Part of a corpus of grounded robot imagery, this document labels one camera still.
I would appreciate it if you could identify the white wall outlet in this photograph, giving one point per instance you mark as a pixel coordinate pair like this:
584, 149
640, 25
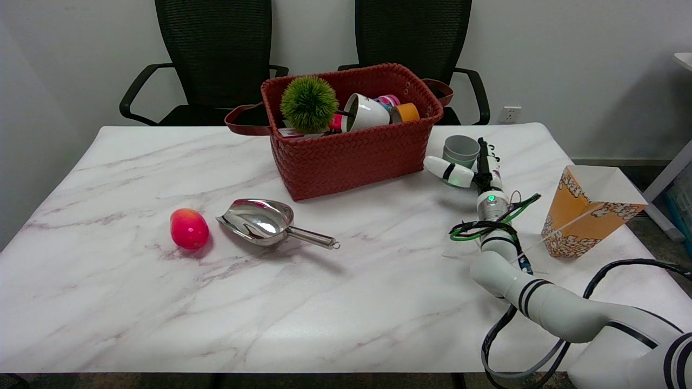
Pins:
509, 114

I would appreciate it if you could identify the green fuzzy ball plant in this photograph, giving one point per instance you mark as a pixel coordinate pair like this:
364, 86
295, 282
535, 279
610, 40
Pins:
308, 104

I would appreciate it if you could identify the pale green cup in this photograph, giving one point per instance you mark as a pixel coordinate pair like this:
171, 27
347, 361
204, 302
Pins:
459, 150

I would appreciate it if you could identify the shiny metal scoop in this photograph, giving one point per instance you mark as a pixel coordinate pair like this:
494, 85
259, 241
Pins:
260, 220

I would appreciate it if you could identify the orange popcorn box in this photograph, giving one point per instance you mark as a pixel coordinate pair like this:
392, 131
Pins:
576, 219

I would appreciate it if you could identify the white desk with leg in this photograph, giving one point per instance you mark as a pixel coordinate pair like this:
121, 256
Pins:
670, 178

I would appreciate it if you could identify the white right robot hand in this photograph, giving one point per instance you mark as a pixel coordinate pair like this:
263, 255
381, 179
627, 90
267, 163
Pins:
459, 174

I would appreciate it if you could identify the white mug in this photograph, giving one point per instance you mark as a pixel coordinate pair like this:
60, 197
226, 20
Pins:
366, 112

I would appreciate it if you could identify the red woven basket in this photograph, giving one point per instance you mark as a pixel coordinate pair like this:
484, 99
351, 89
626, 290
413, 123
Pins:
351, 146

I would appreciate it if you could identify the black mesh office chair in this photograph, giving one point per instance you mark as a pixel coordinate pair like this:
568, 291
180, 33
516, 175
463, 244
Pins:
416, 38
216, 59

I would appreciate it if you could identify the orange tape roll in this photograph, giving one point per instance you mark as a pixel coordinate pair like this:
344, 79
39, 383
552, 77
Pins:
405, 112

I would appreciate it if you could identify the pink tape roll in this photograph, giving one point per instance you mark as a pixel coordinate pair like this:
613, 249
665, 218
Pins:
388, 100

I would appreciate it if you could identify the red toy mango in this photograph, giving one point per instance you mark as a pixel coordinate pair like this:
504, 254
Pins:
189, 228

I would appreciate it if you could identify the blue storage bin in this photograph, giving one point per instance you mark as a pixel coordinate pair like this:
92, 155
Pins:
682, 208

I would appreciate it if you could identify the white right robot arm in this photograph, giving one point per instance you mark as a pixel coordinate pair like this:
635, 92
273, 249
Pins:
562, 310

